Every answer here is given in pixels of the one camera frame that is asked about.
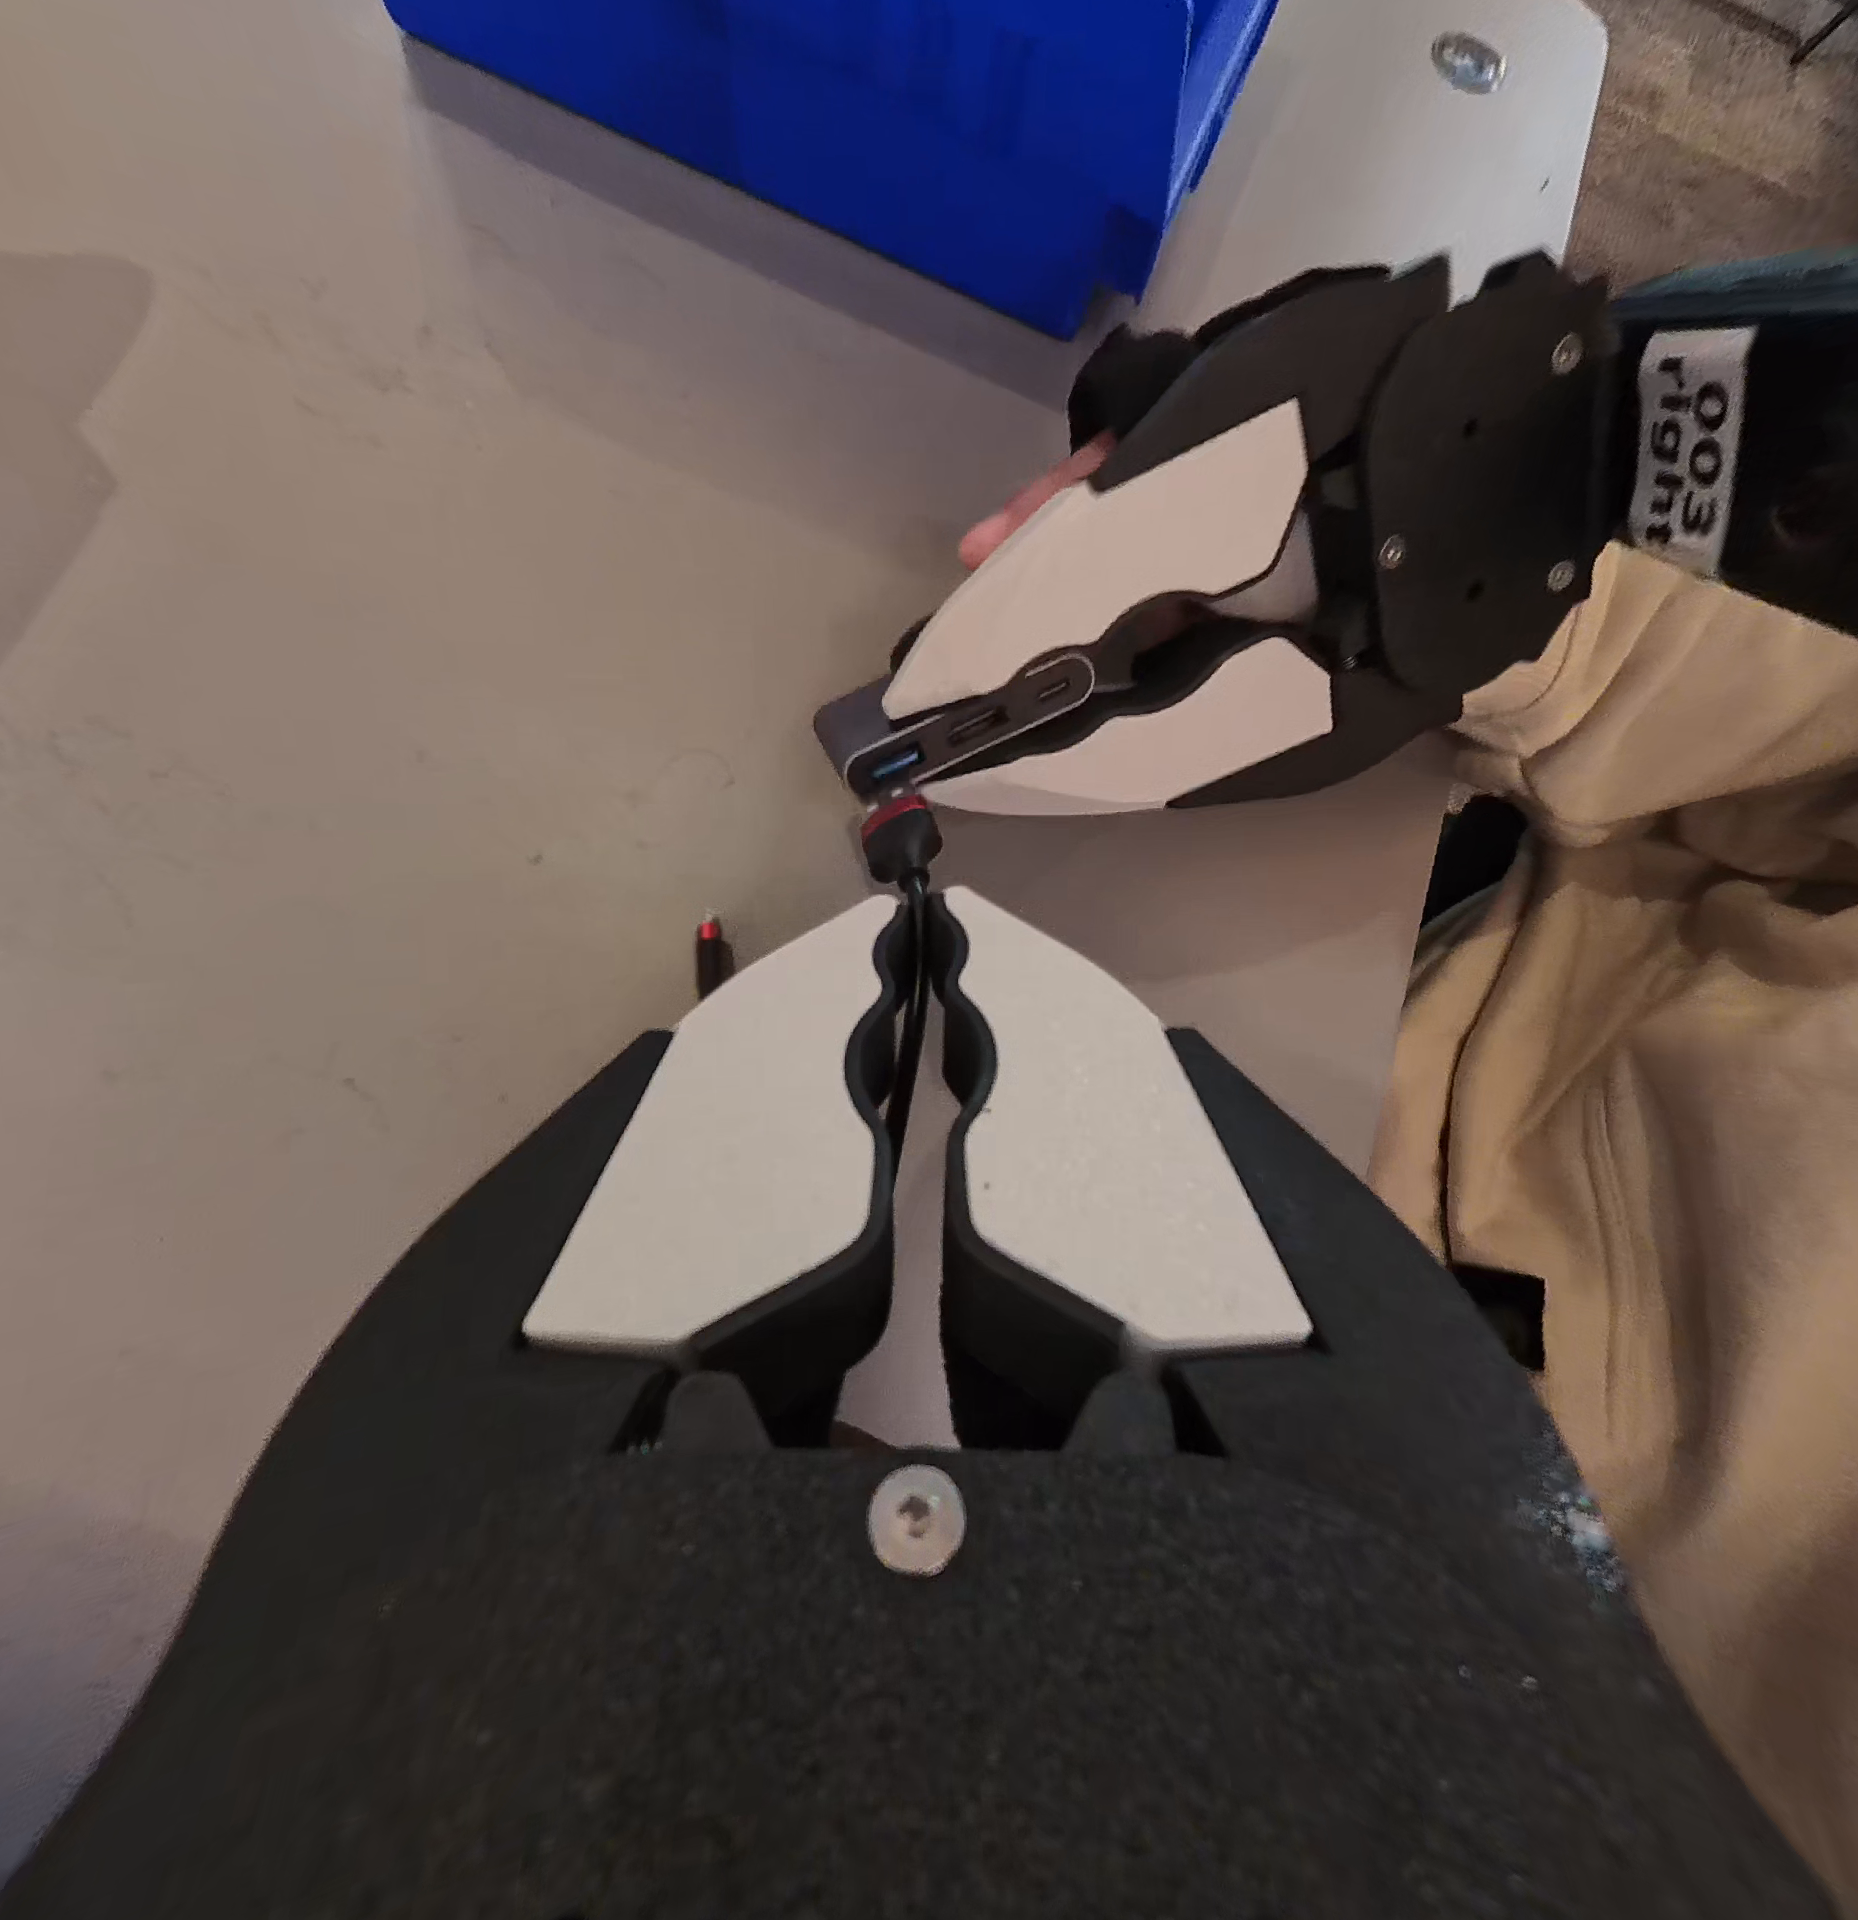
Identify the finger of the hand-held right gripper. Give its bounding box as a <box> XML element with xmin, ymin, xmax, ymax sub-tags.
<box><xmin>880</xmin><ymin>394</ymin><xmax>1307</xmax><ymax>723</ymax></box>
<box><xmin>927</xmin><ymin>635</ymin><xmax>1339</xmax><ymax>819</ymax></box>

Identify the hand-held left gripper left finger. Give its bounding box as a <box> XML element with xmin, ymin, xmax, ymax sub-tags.
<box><xmin>521</xmin><ymin>891</ymin><xmax>909</xmax><ymax>1427</ymax></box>

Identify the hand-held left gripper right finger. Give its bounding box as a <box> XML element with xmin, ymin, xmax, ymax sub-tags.
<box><xmin>927</xmin><ymin>885</ymin><xmax>1313</xmax><ymax>1451</ymax></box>

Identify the small grey usb hub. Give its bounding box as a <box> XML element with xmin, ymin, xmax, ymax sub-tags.
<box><xmin>812</xmin><ymin>644</ymin><xmax>1155</xmax><ymax>798</ymax></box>

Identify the blue plastic bin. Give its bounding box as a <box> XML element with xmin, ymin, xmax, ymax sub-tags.
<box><xmin>379</xmin><ymin>0</ymin><xmax>1283</xmax><ymax>341</ymax></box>

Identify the black red usb cable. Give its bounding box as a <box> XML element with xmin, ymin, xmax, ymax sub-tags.
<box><xmin>694</xmin><ymin>780</ymin><xmax>949</xmax><ymax>1149</ymax></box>

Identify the person's right forearm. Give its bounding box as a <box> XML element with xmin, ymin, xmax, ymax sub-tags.
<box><xmin>1445</xmin><ymin>538</ymin><xmax>1858</xmax><ymax>918</ymax></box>

